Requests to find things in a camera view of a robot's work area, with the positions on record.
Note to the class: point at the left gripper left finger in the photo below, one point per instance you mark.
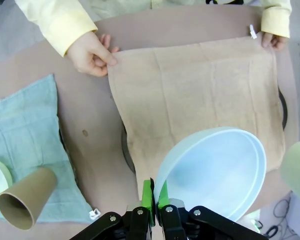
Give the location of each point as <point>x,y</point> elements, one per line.
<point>147,200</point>

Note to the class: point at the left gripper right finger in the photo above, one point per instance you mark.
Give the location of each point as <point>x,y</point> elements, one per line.
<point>170,220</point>

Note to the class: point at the light blue bowl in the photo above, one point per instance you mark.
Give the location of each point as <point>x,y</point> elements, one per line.
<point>215,175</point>

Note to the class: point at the tan cloth mat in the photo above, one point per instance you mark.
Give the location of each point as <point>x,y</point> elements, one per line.
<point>190,95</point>

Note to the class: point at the brown tall cup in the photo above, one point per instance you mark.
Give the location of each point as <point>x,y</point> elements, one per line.
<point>32,190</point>

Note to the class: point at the pale green tall cup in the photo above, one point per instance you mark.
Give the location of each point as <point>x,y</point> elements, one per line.
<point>297,170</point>

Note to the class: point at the green cloth mat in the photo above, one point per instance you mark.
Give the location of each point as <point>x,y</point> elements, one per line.
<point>27,125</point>

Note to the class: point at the person right forearm yellow sleeve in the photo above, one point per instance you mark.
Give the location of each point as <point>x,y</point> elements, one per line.
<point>52,22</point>

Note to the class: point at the person left forearm yellow sleeve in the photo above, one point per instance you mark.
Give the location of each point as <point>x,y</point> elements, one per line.
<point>276,17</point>

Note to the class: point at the person right hand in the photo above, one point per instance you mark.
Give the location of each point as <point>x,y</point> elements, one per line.
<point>90,55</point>

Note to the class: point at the person left hand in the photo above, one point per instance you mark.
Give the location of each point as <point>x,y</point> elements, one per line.
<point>276,41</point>

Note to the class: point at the white plastic cloth tag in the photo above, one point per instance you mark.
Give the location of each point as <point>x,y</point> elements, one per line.
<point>94,213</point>
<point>252,31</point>

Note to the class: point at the person torso yellow shirt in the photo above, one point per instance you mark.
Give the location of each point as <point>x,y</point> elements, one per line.
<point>115,10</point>

